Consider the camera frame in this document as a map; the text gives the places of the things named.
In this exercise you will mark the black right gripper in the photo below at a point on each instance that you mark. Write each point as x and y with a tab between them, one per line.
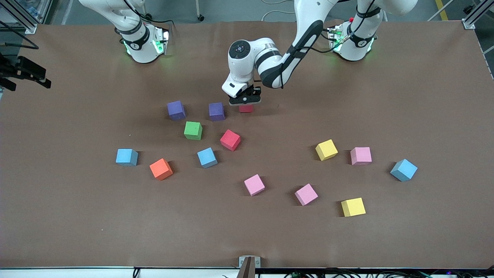
15	68

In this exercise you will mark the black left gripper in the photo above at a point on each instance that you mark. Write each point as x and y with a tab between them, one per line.
255	92

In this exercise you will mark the red foam cube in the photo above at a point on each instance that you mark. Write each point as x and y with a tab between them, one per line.
230	139
246	109

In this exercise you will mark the purple foam cube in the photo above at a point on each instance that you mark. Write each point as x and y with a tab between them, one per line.
176	109
216	111

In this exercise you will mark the pink foam cube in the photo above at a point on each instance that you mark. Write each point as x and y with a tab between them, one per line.
254	184
306	193
361	155

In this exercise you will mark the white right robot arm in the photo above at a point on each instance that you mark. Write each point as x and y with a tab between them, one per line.
144	54

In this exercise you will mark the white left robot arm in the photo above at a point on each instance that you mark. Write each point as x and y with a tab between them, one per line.
251	65

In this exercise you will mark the green foam cube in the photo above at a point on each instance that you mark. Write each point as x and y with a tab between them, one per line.
192	129

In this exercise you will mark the blue foam cube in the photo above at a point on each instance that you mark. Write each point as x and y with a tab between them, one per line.
126	156
404	168
207	156

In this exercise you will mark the yellow foam cube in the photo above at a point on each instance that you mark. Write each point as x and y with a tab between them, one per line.
352	206
326	149

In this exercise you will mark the orange foam cube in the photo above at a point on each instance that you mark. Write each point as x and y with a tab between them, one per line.
160	168

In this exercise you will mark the brown table cover sheet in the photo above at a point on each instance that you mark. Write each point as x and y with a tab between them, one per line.
77	216

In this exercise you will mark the aluminium frame profile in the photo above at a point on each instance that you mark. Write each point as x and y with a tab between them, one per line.
472	19
27	27

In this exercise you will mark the grey metal camera bracket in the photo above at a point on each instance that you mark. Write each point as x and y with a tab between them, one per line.
249	266

